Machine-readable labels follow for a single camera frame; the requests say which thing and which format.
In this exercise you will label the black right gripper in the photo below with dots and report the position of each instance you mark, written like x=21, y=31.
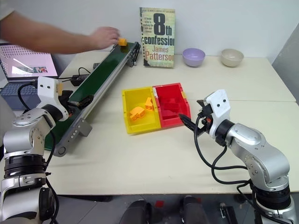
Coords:
x=205, y=116

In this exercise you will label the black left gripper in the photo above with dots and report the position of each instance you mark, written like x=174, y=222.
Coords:
x=66, y=98

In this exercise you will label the orange toy block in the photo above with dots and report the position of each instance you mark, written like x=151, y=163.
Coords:
x=122, y=42
x=137, y=114
x=148, y=103

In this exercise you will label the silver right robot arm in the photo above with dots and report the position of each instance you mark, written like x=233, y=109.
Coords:
x=254, y=149

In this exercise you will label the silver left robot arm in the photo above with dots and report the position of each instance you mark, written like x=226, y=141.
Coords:
x=28, y=137

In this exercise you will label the person's bare forearm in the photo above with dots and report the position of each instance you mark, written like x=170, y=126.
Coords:
x=42, y=35

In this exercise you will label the green conveyor belt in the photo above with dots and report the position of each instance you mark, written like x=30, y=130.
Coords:
x=105, y=67

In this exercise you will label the person's bare hand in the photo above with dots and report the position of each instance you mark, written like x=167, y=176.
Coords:
x=105, y=37

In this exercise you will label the black power adapter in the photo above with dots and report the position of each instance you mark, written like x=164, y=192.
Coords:
x=78, y=80

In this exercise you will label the red plastic bin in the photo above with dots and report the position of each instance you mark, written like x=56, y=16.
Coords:
x=172, y=121

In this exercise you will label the red toy block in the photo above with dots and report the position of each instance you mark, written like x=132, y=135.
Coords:
x=172, y=102
x=169, y=113

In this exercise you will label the small dark controller box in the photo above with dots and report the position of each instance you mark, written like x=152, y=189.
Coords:
x=96, y=65

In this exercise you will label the purple bowl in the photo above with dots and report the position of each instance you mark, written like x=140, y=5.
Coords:
x=194, y=57

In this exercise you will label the yellow plastic bin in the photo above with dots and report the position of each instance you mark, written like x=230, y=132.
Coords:
x=137, y=126

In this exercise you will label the beige bowl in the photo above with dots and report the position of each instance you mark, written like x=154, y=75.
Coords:
x=232, y=58

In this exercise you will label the open laptop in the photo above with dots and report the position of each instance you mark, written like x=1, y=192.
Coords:
x=28, y=63

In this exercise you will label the grey blue box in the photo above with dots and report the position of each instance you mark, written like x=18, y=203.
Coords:
x=14, y=95

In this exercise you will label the dark rounded shape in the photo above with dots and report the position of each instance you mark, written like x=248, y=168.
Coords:
x=192, y=211
x=136, y=213

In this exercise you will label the small dark shape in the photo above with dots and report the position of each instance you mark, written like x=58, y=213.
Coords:
x=227, y=213

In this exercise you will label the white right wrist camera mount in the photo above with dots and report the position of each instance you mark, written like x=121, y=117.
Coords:
x=219, y=105

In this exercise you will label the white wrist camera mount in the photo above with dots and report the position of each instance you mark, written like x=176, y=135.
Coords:
x=46, y=89
x=219, y=105

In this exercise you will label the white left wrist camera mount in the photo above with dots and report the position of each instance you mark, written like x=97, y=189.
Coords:
x=46, y=89

